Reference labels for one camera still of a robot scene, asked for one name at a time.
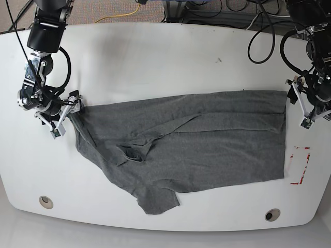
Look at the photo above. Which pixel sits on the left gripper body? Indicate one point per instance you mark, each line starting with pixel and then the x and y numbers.
pixel 319 106

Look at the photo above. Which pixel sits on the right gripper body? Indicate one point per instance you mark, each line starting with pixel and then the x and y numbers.
pixel 49 110

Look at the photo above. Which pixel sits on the grey t-shirt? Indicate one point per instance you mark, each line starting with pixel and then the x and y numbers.
pixel 156 148

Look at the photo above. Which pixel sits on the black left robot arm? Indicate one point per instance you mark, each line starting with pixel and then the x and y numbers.
pixel 312 18

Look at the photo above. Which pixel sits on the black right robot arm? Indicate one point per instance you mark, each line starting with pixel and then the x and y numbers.
pixel 44 39

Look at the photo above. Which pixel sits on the red tape rectangle marking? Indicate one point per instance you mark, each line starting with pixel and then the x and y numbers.
pixel 299 161

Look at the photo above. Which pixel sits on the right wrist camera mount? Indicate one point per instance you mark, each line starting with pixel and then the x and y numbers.
pixel 56 127

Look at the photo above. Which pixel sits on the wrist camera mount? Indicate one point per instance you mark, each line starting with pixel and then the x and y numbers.
pixel 56 127
pixel 301 86

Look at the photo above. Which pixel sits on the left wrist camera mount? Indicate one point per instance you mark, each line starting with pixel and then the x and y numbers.
pixel 301 86

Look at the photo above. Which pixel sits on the left table cable grommet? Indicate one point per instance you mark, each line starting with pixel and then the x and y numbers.
pixel 46 202

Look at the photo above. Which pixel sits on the table cable grommet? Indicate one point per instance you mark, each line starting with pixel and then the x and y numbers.
pixel 272 215
pixel 46 202

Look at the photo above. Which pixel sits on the right table cable grommet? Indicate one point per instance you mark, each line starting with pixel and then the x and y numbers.
pixel 272 215

